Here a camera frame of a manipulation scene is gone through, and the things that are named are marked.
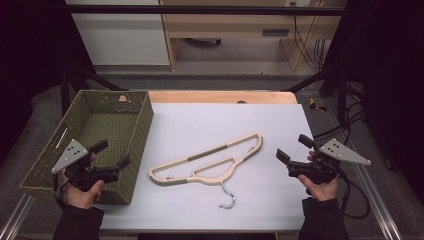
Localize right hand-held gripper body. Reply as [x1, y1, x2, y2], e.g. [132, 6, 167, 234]
[286, 137, 372, 186]

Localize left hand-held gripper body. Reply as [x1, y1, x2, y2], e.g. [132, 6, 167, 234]
[51, 139, 120, 193]

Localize green woven basket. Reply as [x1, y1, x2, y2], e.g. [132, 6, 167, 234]
[19, 89, 155, 206]

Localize person's right hand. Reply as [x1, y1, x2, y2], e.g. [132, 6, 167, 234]
[297, 174, 340, 202]

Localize person's left hand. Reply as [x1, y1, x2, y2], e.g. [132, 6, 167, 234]
[63, 179, 106, 210]

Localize yellow and black tool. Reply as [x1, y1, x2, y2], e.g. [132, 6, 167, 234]
[308, 97, 328, 113]

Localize white table mat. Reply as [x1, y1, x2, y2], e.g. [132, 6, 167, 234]
[99, 102, 315, 233]

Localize white cabinet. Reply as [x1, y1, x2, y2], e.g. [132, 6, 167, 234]
[64, 0, 171, 66]

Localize light wooden desk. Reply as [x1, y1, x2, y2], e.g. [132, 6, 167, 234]
[159, 0, 348, 72]

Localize black floor cable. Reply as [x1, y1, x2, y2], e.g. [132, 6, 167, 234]
[312, 99, 366, 145]

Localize left hand-held gripper black cable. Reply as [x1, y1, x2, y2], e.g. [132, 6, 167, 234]
[52, 172, 68, 210]

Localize hand-held gripper black cable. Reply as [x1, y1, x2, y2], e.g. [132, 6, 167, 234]
[52, 172, 68, 210]
[336, 168, 372, 220]

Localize black metal frame leg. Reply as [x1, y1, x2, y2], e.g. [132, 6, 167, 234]
[59, 62, 130, 116]
[285, 62, 350, 125]

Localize right hand-held gripper black cable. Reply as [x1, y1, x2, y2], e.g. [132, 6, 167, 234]
[336, 168, 372, 220]

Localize aluminium rail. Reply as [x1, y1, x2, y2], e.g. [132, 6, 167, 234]
[0, 194, 35, 240]
[323, 99, 404, 240]

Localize black hanging wall cables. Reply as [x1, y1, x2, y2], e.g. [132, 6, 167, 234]
[290, 1, 327, 70]

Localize grey drawer handle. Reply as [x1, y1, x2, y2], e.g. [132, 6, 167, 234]
[261, 28, 290, 37]

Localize black horizontal frame bar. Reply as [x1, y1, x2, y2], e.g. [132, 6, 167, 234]
[64, 4, 346, 16]

